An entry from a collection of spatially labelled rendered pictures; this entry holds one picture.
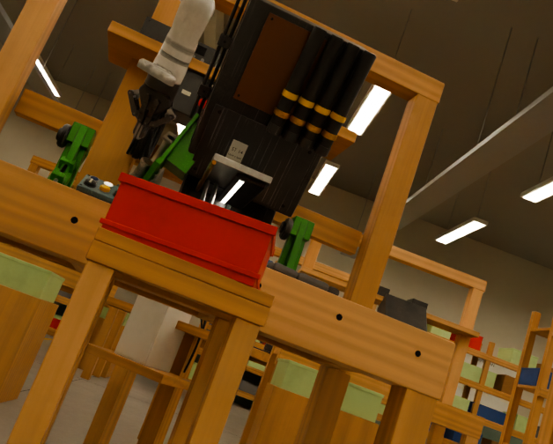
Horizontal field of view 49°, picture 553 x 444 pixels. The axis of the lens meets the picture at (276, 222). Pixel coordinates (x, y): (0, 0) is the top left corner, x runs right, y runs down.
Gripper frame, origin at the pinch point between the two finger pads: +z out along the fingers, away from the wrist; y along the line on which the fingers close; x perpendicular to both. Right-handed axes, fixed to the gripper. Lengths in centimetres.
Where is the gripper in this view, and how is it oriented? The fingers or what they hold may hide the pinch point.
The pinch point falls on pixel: (140, 130)
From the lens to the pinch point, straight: 146.6
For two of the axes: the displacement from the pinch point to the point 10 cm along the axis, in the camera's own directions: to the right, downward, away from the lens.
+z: -4.8, 8.2, 3.1
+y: -8.5, -5.2, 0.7
